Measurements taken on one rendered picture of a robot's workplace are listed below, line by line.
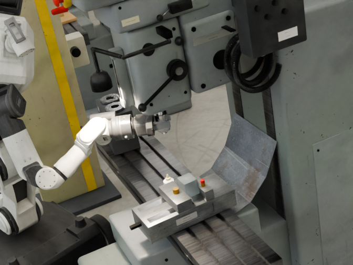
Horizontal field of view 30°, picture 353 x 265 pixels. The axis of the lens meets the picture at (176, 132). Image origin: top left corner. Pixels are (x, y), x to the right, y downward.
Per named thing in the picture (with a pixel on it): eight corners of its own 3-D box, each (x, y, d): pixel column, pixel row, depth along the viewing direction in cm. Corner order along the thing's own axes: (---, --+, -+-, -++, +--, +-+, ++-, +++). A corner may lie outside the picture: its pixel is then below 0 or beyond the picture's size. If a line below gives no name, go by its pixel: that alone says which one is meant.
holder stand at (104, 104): (114, 155, 288) (104, 115, 279) (104, 135, 307) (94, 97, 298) (140, 148, 290) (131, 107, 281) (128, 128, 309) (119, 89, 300)
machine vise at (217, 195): (152, 244, 228) (145, 218, 223) (134, 224, 240) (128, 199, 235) (237, 205, 239) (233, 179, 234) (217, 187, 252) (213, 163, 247)
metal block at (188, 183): (187, 199, 234) (184, 184, 231) (179, 191, 239) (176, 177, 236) (199, 193, 235) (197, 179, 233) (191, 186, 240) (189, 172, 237)
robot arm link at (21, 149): (31, 199, 226) (3, 139, 222) (27, 194, 238) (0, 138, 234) (62, 184, 229) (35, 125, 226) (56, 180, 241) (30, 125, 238)
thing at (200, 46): (197, 97, 225) (184, 24, 213) (168, 75, 246) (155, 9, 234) (245, 79, 231) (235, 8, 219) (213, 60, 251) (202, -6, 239)
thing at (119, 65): (124, 108, 227) (111, 52, 217) (121, 104, 230) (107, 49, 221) (135, 104, 228) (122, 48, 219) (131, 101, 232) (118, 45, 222)
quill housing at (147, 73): (146, 121, 223) (126, 31, 208) (124, 101, 240) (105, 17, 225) (196, 102, 228) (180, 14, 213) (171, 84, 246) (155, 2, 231)
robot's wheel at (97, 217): (91, 246, 320) (81, 212, 311) (99, 241, 323) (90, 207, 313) (115, 262, 306) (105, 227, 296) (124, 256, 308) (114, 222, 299)
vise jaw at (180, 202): (178, 214, 229) (176, 204, 227) (159, 195, 241) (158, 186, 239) (193, 207, 230) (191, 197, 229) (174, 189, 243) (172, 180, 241)
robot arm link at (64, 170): (90, 159, 234) (52, 199, 230) (84, 157, 243) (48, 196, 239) (69, 138, 231) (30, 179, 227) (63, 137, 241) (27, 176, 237)
